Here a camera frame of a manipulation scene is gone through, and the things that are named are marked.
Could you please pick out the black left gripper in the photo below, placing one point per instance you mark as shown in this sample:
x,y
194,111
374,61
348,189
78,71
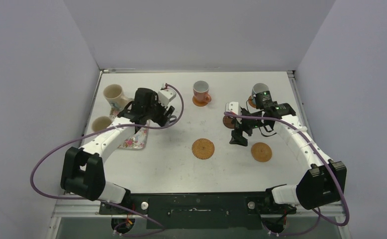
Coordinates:
x,y
160,120

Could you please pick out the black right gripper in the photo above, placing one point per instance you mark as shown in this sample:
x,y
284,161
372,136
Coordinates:
x,y
241,131

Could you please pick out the blue mug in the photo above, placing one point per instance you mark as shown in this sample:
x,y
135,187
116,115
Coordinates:
x,y
259,88

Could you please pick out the pink mug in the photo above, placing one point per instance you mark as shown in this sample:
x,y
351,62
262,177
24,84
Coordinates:
x,y
201,91

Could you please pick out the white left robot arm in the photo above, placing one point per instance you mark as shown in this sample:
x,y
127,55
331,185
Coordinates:
x,y
83,171

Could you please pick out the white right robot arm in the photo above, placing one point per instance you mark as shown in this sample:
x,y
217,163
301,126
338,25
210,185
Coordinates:
x,y
324,179

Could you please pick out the dark walnut wooden coaster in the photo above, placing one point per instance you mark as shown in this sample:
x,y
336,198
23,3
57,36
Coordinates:
x,y
228,122

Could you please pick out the woven rattan coaster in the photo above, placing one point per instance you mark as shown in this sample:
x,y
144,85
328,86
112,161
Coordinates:
x,y
203,148
261,152

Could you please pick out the light wooden coaster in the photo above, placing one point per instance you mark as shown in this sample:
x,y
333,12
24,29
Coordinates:
x,y
251,102
198,103

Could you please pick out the cream cup at table edge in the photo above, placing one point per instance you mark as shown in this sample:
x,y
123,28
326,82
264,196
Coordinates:
x,y
101,123

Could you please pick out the floral rectangular tray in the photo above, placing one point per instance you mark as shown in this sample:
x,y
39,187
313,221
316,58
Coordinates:
x,y
137,141

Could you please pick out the large cream mug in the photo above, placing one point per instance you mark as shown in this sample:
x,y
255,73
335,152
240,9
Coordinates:
x,y
115,96

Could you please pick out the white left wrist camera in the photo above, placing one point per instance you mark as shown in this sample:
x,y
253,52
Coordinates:
x,y
165,96

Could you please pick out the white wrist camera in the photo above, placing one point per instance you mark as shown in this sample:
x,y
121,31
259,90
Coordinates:
x,y
232,108
165,96

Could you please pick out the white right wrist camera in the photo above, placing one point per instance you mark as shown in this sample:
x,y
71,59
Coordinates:
x,y
232,108

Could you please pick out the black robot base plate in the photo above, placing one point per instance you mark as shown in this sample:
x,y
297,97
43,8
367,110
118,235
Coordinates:
x,y
228,210

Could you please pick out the aluminium table frame rail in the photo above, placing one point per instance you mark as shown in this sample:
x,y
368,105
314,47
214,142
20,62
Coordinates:
x,y
89,209

